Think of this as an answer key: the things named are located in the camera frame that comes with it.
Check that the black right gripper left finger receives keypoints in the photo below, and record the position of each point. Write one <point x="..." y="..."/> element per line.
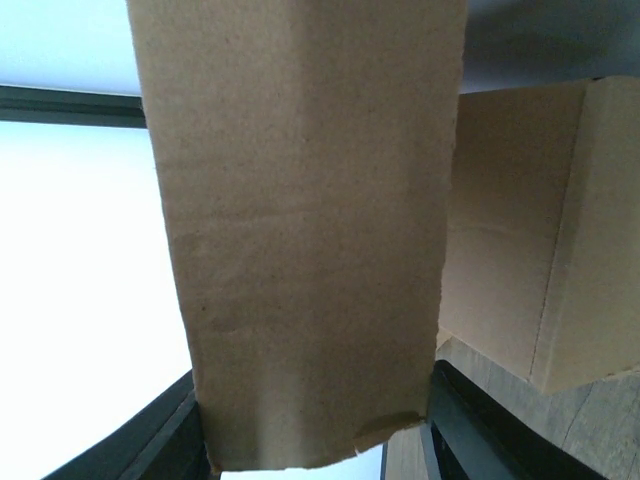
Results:
<point x="162" y="441"/>

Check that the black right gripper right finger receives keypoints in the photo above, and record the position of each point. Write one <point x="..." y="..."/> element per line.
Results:
<point x="469" y="435"/>

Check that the brown cardboard box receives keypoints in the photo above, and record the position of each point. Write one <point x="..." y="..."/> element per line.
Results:
<point x="303" y="152"/>

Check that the top folded brown box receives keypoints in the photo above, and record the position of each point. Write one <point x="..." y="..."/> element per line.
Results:
<point x="542" y="263"/>

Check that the black right frame post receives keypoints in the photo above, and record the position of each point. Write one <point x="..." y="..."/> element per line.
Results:
<point x="42" y="106"/>

